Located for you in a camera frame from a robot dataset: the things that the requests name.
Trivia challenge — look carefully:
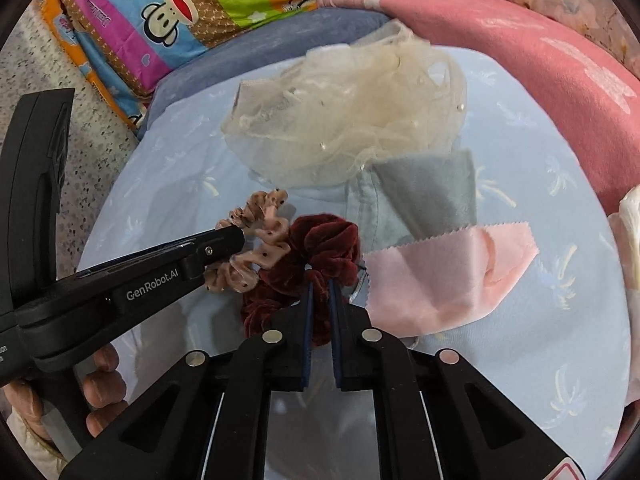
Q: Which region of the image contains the pink dotted scrunchie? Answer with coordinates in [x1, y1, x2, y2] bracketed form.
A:
[204, 188, 291, 294]

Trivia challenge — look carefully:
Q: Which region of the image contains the beige tulle mesh fabric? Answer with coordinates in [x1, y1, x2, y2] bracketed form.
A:
[221, 20, 468, 188]

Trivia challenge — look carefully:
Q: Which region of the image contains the colourful striped monkey pillow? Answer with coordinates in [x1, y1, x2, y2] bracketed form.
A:
[39, 0, 316, 131]

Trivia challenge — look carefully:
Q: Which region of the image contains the light pink fabric swatch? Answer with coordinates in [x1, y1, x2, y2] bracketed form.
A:
[363, 222, 539, 338]

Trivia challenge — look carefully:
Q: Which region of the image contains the blue-grey cushion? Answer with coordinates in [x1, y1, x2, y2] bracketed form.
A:
[137, 8, 390, 140]

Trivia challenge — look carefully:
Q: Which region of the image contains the grey-blue fabric piece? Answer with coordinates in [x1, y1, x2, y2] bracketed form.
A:
[346, 150, 477, 252]

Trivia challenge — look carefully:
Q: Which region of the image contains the pink towel blanket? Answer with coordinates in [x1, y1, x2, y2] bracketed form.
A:
[320, 0, 639, 478]

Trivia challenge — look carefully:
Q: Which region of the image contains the white bag-lined trash bin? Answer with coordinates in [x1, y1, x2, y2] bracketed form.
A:
[606, 184, 640, 321]

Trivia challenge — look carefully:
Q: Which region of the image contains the dark red velvet scrunchie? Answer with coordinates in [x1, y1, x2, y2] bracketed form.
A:
[240, 214, 361, 347]

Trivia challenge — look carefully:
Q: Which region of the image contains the person's left hand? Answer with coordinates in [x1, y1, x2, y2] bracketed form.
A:
[2, 344, 128, 443]

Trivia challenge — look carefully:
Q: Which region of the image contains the light blue palm-print pillow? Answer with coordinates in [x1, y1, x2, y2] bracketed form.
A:
[80, 48, 630, 479]

